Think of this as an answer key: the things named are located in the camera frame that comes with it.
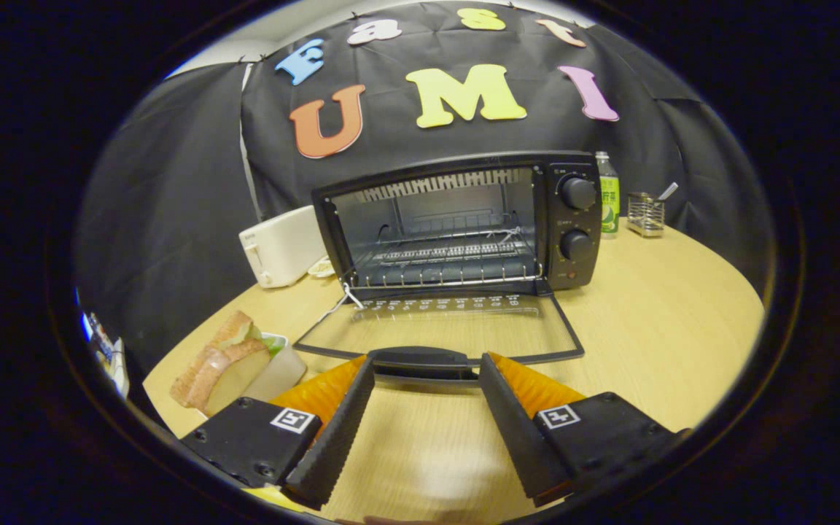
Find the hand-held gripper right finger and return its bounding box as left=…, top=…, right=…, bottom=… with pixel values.
left=478, top=352, right=688, bottom=506

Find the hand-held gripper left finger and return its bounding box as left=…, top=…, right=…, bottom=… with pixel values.
left=181, top=355, right=376, bottom=510

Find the toast sandwich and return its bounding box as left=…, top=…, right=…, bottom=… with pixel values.
left=171, top=311, right=272, bottom=416

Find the black toaster oven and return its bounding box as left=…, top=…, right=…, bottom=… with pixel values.
left=294, top=151, right=603, bottom=384

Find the white food container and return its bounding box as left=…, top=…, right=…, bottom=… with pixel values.
left=241, top=333, right=308, bottom=404

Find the white pop-up toaster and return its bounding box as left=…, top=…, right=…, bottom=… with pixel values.
left=239, top=205, right=330, bottom=289

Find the green drink bottle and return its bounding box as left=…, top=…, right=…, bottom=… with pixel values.
left=595, top=151, right=621, bottom=238

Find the black backdrop cloth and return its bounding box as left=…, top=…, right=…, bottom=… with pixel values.
left=74, top=0, right=778, bottom=380

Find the white string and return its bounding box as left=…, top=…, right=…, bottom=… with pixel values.
left=316, top=281, right=367, bottom=329

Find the metal wire basket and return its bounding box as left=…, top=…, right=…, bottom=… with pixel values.
left=627, top=191, right=666, bottom=238

